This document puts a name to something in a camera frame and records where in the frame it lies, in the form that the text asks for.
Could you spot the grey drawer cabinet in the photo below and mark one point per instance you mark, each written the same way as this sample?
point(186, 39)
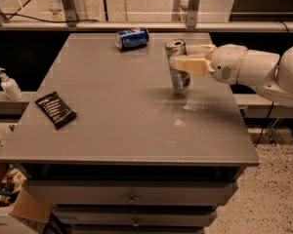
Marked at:
point(178, 153)

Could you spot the black snack packet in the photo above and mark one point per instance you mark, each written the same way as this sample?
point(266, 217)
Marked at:
point(56, 109)

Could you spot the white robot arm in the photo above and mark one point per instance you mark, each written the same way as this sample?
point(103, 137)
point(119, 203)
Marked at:
point(268, 74)

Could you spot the drawer knob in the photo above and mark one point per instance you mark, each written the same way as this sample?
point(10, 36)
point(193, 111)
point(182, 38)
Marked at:
point(131, 200)
point(136, 223)

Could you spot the white pump bottle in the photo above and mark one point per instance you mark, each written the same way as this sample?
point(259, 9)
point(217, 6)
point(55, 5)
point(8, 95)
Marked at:
point(10, 86)

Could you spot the cardboard box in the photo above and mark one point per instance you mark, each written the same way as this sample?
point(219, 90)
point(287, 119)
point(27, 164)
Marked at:
point(20, 212)

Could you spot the crushed silver redbull can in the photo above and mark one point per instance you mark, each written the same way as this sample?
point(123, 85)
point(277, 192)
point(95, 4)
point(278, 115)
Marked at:
point(174, 48)

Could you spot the blue pepsi can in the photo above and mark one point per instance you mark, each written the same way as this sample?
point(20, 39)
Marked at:
point(131, 38)

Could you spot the top drawer knob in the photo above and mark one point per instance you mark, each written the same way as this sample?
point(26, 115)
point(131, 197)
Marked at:
point(131, 200)

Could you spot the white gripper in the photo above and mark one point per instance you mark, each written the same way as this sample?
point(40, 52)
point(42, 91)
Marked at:
point(227, 63)

